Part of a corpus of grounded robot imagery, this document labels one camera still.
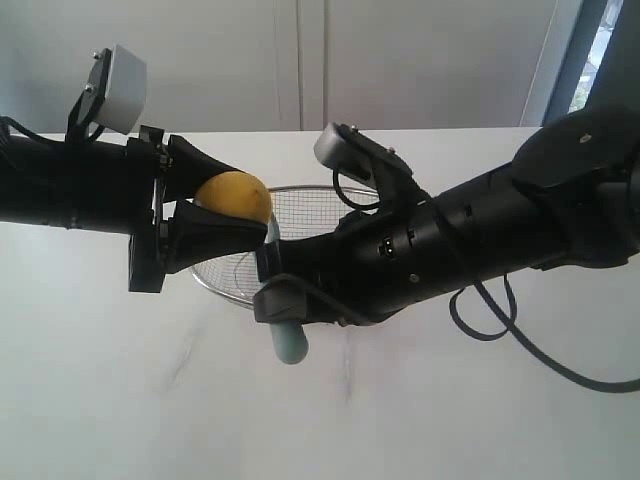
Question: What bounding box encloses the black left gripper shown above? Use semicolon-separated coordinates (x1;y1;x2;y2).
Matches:
126;125;266;293

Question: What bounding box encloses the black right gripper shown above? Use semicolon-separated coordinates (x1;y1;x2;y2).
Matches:
252;206;450;326

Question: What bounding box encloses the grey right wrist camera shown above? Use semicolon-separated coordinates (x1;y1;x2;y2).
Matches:
313;121;416;189

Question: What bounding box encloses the oval steel mesh basket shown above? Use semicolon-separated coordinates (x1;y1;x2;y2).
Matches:
190;185;352;309

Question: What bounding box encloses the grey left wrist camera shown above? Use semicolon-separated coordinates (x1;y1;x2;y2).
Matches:
65;44;147;144

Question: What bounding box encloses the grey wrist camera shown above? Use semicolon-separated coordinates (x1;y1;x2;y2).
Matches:
65;44;147;144
313;121;416;189

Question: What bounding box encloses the teal handled peeler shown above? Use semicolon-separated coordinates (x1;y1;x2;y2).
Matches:
264;217;311;365

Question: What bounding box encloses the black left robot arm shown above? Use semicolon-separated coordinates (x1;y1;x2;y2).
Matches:
1;117;267;293

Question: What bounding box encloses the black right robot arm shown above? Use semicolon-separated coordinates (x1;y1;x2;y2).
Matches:
253;104;639;326

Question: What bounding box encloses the yellow lemon with sticker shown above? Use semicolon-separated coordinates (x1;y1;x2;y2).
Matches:
194;171;272;224

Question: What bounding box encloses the black right camera cable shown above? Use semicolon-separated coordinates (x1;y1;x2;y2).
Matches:
332;169;640;395

